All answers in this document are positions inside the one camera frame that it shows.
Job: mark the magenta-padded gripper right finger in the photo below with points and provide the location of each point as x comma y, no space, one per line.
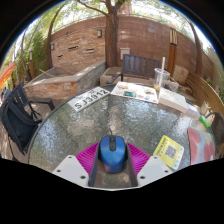
154,170

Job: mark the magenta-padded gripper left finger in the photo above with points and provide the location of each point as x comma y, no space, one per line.
70,170

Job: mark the blue and black computer mouse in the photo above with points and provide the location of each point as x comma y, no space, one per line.
112,155

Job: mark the pink pastel patterned mouse pad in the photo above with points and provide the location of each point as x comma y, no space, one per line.
200,146

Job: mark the yellow code card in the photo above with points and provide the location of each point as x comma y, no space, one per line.
168,151

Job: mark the green packet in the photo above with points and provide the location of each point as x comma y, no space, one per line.
205,122

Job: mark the black folding chair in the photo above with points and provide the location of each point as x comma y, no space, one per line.
18,123

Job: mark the blue and white packet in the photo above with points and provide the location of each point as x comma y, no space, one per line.
194,111

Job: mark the white licence plate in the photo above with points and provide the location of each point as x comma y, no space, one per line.
87,99

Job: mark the white flat box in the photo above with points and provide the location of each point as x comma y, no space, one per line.
173,99

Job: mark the printed picture sheet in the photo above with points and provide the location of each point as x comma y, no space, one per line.
135,91

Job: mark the raised stone bed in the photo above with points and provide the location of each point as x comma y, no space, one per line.
63,83

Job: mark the clear plastic cup with straw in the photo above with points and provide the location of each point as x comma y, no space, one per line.
160,78

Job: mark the wooden slatted fence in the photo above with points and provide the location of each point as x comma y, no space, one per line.
203,91

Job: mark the dark slatted wooden chair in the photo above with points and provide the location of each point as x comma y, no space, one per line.
140,66

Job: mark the slim tree trunk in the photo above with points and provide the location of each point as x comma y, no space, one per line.
197,50

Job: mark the large forked tree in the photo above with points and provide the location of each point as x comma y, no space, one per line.
111,40

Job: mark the wooden lamp post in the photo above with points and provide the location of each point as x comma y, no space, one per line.
172,53

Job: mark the white wall box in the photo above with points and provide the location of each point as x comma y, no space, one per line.
125,53

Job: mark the dark wall lamp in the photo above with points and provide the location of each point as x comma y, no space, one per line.
52,46
99,33

